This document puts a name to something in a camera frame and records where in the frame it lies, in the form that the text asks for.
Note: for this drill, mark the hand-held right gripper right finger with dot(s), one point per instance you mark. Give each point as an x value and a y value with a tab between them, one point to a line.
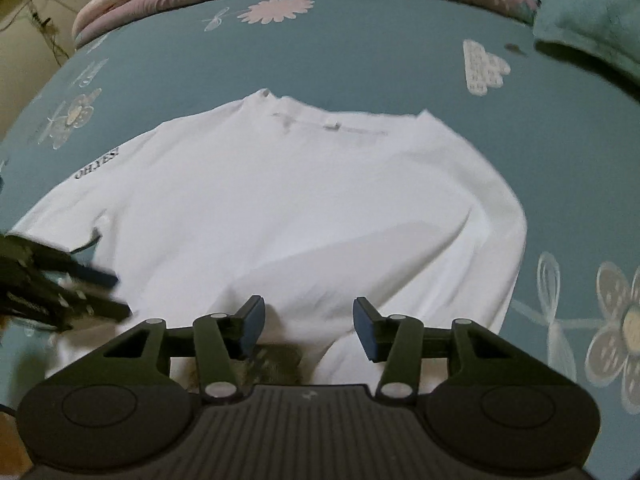
362	330

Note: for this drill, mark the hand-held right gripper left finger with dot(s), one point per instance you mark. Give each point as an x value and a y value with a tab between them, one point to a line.
254	327

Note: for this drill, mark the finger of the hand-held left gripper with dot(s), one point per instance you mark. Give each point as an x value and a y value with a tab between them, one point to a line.
80	272
100	307

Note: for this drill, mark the white printed long-sleeve shirt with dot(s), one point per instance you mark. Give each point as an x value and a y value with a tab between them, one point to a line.
300	200

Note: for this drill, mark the bed with teal floral sheet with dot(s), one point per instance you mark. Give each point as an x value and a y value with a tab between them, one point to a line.
375	60

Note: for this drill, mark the teal floral pillow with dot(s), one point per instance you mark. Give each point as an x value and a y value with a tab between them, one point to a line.
585	15

